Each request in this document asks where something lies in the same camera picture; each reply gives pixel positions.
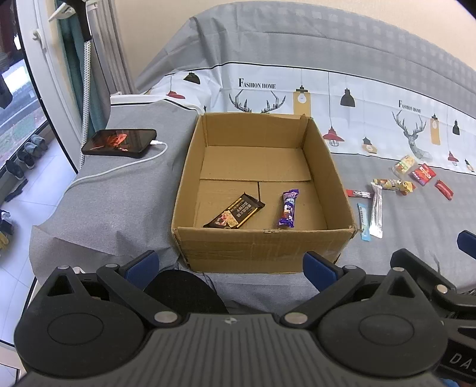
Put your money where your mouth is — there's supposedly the yellow blue cloth item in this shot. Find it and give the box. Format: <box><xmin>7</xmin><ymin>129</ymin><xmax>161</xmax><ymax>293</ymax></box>
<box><xmin>0</xmin><ymin>210</ymin><xmax>15</xmax><ymax>254</ymax></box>

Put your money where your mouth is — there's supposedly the small red snack packet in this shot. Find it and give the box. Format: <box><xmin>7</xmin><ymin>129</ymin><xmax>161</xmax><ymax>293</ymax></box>
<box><xmin>434</xmin><ymin>180</ymin><xmax>454</xmax><ymax>201</ymax></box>

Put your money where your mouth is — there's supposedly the black snack bar packet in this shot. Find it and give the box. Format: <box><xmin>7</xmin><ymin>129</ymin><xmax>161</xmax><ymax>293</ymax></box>
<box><xmin>203</xmin><ymin>193</ymin><xmax>266</xmax><ymax>229</ymax></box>

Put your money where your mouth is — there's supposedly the dark round object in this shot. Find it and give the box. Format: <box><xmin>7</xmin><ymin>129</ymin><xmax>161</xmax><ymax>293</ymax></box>
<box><xmin>143</xmin><ymin>270</ymin><xmax>229</xmax><ymax>315</ymax></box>

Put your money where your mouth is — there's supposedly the grey curtain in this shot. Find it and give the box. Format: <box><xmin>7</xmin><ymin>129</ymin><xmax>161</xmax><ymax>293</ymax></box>
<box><xmin>87</xmin><ymin>0</ymin><xmax>134</xmax><ymax>95</ymax></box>

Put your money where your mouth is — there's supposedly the brown cardboard box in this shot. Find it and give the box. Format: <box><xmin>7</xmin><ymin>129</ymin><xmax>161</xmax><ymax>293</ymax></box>
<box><xmin>171</xmin><ymin>113</ymin><xmax>358</xmax><ymax>275</ymax></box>

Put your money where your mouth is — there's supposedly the green curtain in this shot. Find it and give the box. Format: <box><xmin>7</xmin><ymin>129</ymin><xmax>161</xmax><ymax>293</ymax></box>
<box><xmin>56</xmin><ymin>15</ymin><xmax>107</xmax><ymax>131</ymax></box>

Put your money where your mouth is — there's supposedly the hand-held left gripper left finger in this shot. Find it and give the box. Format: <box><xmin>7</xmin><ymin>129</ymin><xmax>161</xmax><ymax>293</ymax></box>
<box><xmin>35</xmin><ymin>250</ymin><xmax>180</xmax><ymax>329</ymax></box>

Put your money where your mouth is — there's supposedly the green white cracker packet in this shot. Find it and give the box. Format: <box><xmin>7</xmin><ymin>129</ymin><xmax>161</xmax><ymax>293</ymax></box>
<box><xmin>390</xmin><ymin>154</ymin><xmax>418</xmax><ymax>178</ymax></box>

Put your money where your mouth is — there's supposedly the printed grey bed sheet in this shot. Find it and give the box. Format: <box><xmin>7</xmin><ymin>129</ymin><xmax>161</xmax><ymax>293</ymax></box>
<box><xmin>134</xmin><ymin>0</ymin><xmax>476</xmax><ymax>298</ymax></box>

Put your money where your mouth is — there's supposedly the black smartphone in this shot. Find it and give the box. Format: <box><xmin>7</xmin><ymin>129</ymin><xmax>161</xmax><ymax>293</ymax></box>
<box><xmin>81</xmin><ymin>128</ymin><xmax>158</xmax><ymax>159</ymax></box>

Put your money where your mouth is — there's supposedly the white furniture edge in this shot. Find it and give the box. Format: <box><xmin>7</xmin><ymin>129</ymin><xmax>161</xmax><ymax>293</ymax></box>
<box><xmin>109</xmin><ymin>93</ymin><xmax>164</xmax><ymax>107</ymax></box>

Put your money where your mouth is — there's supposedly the white window frame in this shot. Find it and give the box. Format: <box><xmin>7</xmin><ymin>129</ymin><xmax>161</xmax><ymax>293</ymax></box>
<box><xmin>15</xmin><ymin>0</ymin><xmax>84</xmax><ymax>175</ymax></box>

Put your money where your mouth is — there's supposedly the yellow snack bar packet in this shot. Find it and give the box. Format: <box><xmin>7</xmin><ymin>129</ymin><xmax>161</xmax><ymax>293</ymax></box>
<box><xmin>371</xmin><ymin>179</ymin><xmax>415</xmax><ymax>195</ymax></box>

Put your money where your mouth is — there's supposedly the silver stick packet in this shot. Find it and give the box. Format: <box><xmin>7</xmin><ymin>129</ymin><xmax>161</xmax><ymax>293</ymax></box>
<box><xmin>369</xmin><ymin>182</ymin><xmax>384</xmax><ymax>239</ymax></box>

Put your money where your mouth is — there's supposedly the white plastic hanger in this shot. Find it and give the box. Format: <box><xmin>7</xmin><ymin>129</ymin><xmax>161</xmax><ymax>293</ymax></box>
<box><xmin>46</xmin><ymin>0</ymin><xmax>80</xmax><ymax>21</ymax></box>

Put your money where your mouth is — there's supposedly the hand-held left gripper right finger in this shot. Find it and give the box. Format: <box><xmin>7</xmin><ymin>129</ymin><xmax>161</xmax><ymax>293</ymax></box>
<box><xmin>280</xmin><ymin>251</ymin><xmax>440</xmax><ymax>330</ymax></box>

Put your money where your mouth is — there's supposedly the dark shoe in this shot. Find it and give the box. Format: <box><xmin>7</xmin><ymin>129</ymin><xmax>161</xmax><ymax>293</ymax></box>
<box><xmin>15</xmin><ymin>149</ymin><xmax>35</xmax><ymax>170</ymax></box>
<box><xmin>4</xmin><ymin>160</ymin><xmax>27</xmax><ymax>182</ymax></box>

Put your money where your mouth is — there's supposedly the red spicy snack packet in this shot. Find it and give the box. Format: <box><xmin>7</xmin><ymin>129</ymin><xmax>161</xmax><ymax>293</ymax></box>
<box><xmin>409</xmin><ymin>164</ymin><xmax>436</xmax><ymax>186</ymax></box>

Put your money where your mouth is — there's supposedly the blue stick packet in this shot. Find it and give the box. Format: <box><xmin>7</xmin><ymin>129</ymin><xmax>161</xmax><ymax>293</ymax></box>
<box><xmin>357</xmin><ymin>203</ymin><xmax>372</xmax><ymax>242</ymax></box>

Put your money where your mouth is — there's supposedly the hanging dark garment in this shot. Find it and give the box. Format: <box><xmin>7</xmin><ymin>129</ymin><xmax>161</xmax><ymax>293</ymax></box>
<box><xmin>0</xmin><ymin>72</ymin><xmax>13</xmax><ymax>108</ymax></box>

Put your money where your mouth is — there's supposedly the purple snack packet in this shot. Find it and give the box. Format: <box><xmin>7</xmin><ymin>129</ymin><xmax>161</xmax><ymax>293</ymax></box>
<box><xmin>277</xmin><ymin>189</ymin><xmax>300</xmax><ymax>229</ymax></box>

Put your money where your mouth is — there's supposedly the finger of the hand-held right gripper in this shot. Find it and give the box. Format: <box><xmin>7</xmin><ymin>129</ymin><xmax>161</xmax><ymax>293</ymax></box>
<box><xmin>389</xmin><ymin>249</ymin><xmax>476</xmax><ymax>304</ymax></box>
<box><xmin>457</xmin><ymin>230</ymin><xmax>476</xmax><ymax>258</ymax></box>

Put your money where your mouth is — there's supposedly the white charging cable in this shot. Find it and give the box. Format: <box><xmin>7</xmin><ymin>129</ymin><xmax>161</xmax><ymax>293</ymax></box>
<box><xmin>72</xmin><ymin>139</ymin><xmax>169</xmax><ymax>184</ymax></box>

